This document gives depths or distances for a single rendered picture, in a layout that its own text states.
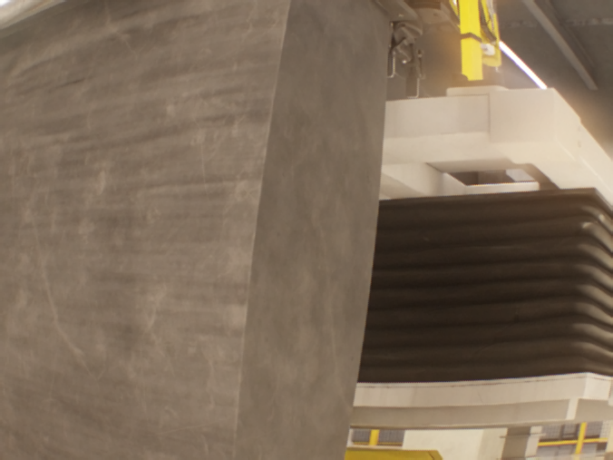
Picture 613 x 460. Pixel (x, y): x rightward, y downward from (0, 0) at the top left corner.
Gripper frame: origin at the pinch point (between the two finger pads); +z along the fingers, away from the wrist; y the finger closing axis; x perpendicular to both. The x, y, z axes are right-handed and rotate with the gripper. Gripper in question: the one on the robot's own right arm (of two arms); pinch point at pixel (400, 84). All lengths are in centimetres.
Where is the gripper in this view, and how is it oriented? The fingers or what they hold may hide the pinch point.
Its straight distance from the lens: 159.7
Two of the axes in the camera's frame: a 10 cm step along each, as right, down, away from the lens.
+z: -1.1, 9.7, -2.2
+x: 8.6, -0.2, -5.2
